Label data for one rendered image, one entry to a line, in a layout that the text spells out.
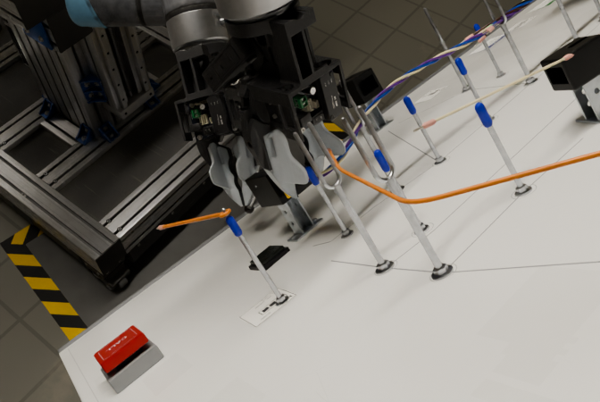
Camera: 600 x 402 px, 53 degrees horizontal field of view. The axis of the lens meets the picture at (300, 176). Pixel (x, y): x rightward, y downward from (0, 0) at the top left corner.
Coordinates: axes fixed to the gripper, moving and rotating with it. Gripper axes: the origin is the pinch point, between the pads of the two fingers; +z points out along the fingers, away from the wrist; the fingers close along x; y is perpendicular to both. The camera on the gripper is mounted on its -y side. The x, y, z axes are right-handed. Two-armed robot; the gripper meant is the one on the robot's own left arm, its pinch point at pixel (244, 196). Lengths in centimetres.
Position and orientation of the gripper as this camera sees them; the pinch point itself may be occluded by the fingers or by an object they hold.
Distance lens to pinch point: 83.0
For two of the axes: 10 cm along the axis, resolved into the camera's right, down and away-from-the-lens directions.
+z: 2.4, 9.7, 0.3
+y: -2.3, 0.8, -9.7
